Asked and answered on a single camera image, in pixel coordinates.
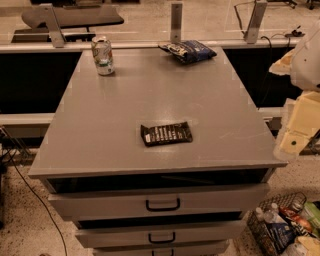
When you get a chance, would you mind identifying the metal bracket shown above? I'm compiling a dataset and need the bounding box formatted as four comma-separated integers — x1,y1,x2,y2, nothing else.
244,0,267,44
170,2,183,42
39,3,65,48

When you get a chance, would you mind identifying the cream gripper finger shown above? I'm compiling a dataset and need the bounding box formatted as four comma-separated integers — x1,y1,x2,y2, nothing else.
269,49,295,76
273,91,320,161

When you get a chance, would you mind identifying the top grey drawer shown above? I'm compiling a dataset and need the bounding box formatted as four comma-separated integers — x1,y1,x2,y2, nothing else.
49,183,269,221

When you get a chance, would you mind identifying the left metal bracket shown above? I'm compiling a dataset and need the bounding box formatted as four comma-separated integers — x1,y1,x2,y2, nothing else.
39,3,65,48

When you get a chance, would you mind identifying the grey drawer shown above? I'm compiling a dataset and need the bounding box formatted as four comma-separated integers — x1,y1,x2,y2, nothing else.
93,240,229,256
49,183,269,221
76,220,246,248

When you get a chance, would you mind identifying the bottom grey drawer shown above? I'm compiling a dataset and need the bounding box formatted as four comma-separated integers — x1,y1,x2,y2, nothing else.
93,240,229,256

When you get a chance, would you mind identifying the middle metal bracket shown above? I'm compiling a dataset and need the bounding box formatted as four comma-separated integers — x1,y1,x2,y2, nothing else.
170,2,183,42

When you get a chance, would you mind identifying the middle grey drawer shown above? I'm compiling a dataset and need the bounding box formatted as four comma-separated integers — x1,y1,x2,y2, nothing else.
76,220,246,248

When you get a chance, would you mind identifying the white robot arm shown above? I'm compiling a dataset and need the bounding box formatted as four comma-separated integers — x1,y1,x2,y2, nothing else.
269,20,320,161

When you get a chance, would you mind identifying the clear water bottle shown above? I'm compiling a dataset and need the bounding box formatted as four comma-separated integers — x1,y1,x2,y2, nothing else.
263,203,285,223

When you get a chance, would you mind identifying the black floor cable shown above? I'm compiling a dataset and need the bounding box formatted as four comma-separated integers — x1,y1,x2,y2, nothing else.
0,126,69,256

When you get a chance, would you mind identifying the blue bag in basket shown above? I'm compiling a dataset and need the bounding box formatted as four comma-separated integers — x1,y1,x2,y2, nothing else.
266,223,295,253

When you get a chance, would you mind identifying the black cable on rail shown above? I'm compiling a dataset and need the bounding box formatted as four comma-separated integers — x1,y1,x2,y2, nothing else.
233,2,306,108

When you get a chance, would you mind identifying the grey drawer cabinet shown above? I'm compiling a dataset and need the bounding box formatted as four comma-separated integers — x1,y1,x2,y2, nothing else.
30,48,280,256

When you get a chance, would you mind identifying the black snack bar wrapper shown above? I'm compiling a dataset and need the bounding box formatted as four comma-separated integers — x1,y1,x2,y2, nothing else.
140,122,193,147

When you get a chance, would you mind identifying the blue chip bag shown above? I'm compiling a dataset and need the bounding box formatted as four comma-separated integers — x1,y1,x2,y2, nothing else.
159,40,217,64

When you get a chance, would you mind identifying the red snack bag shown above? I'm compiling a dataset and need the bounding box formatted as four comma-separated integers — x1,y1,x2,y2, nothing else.
279,206,312,232

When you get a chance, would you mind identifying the wire basket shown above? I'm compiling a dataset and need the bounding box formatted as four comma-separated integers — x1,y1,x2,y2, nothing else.
247,192,308,256

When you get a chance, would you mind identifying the right metal bracket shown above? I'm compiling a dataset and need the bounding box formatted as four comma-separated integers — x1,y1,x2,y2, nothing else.
244,0,267,44

